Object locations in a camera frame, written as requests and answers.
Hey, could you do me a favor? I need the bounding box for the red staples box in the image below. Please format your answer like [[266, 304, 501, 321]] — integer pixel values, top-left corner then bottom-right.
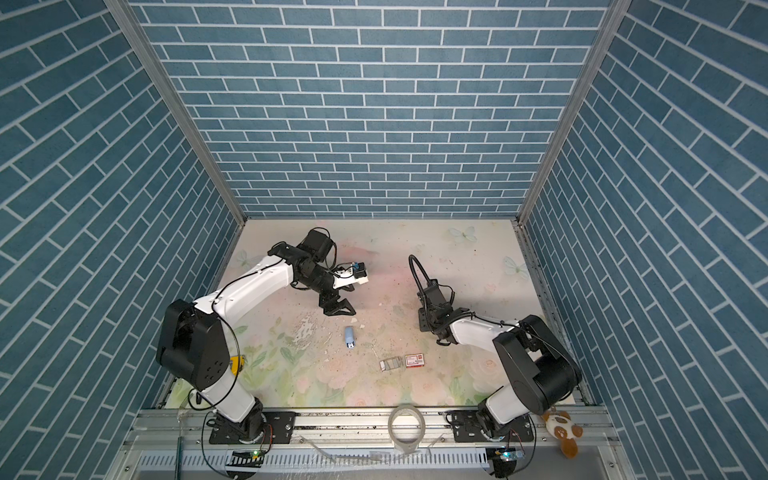
[[404, 353, 425, 368]]

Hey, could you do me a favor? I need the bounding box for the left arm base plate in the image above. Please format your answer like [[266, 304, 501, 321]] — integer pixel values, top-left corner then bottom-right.
[[206, 411, 297, 445]]

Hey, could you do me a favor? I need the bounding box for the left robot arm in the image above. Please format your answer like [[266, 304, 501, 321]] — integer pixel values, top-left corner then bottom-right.
[[156, 227, 368, 424]]

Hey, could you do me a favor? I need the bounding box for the clear tape roll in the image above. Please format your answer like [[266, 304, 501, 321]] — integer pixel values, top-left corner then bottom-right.
[[387, 405, 426, 455]]

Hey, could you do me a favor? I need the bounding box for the aluminium front rail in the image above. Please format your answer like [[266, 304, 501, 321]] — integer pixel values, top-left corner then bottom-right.
[[107, 405, 633, 479]]

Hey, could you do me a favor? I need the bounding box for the plush toy animal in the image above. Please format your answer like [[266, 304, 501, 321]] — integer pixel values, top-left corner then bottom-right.
[[540, 408, 584, 459]]

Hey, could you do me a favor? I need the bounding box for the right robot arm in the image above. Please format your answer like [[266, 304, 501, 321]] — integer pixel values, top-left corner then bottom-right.
[[416, 279, 582, 431]]

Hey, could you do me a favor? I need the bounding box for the staples tray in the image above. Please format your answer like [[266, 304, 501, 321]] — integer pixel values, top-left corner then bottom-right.
[[379, 356, 404, 372]]

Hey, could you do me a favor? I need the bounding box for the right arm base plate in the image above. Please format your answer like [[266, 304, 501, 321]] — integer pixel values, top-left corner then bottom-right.
[[444, 409, 535, 443]]

